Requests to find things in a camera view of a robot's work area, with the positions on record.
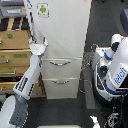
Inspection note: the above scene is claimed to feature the green android sticker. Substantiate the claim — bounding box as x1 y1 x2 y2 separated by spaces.
37 3 49 18

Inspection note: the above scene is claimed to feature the white fridge door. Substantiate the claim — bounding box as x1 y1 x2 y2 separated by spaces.
23 0 92 59

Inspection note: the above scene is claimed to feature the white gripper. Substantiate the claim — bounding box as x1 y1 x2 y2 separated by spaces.
28 37 48 56

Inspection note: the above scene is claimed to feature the grey box on cabinet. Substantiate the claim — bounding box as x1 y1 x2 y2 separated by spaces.
0 6 26 18

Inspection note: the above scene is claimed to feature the lower fridge drawer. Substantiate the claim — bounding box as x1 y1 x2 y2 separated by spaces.
43 79 79 99

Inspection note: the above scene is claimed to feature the coiled cable on floor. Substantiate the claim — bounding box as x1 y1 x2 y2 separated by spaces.
78 43 100 94

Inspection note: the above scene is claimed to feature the white fridge body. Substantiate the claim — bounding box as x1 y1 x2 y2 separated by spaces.
23 0 92 99

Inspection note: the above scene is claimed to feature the white blue robot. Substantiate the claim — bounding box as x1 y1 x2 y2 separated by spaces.
92 34 128 106

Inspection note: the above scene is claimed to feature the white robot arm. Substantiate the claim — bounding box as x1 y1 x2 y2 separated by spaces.
0 39 48 128

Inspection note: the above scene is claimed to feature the wooden drawer cabinet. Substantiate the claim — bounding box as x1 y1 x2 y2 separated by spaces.
0 17 40 95

